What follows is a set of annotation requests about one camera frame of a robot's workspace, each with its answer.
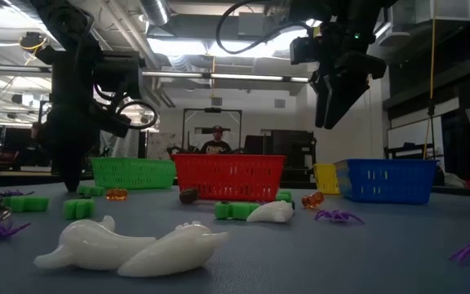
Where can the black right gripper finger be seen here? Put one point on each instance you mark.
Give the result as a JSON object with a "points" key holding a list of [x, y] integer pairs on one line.
{"points": [[341, 102], [320, 104]]}

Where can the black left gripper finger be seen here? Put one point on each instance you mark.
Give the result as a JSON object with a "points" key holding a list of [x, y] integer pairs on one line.
{"points": [[72, 175]]}

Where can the green toy block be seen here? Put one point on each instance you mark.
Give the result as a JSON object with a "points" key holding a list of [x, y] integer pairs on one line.
{"points": [[78, 209], [27, 204]]}

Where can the orange translucent pumpkin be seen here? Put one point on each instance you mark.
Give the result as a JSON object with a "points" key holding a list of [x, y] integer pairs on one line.
{"points": [[116, 194], [313, 200]]}

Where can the white plastic ghost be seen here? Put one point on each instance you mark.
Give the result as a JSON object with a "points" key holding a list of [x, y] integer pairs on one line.
{"points": [[271, 212], [173, 250], [91, 244]]}

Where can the blue plastic basket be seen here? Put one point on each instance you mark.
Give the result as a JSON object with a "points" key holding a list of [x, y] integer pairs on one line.
{"points": [[390, 181]]}

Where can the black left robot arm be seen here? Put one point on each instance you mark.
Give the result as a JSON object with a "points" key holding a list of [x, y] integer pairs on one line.
{"points": [[67, 24]]}

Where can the grey cloth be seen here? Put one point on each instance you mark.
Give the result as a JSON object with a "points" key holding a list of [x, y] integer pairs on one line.
{"points": [[122, 147]]}

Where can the black cabinet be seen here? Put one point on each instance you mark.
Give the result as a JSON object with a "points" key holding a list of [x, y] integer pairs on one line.
{"points": [[288, 151]]}

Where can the green plastic basket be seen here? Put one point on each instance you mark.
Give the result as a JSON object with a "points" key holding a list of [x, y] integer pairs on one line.
{"points": [[133, 173]]}

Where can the yellow plastic basket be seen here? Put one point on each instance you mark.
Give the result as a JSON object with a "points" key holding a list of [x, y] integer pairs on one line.
{"points": [[325, 179]]}

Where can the grey ceiling unit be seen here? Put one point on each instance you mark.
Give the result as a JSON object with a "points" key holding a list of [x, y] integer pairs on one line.
{"points": [[251, 24]]}

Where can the red plastic basket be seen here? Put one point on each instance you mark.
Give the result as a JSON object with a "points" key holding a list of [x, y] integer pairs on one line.
{"points": [[230, 177]]}

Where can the long ceiling light bar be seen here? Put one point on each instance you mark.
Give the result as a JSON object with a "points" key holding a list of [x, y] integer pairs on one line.
{"points": [[178, 75]]}

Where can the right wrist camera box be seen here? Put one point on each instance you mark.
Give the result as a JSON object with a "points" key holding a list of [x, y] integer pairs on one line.
{"points": [[305, 51]]}

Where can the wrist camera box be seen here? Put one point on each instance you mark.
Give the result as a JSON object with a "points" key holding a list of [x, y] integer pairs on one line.
{"points": [[118, 75], [305, 51]]}

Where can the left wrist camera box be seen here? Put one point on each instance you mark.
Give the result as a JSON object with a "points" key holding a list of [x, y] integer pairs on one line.
{"points": [[118, 75]]}

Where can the white wall board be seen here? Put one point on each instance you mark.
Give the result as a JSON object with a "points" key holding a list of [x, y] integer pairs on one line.
{"points": [[410, 132]]}

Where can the black metal frame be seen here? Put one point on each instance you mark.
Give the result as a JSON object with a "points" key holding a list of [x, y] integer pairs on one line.
{"points": [[212, 110]]}

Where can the silver ceiling duct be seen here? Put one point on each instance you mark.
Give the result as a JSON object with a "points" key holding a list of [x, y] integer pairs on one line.
{"points": [[155, 11]]}

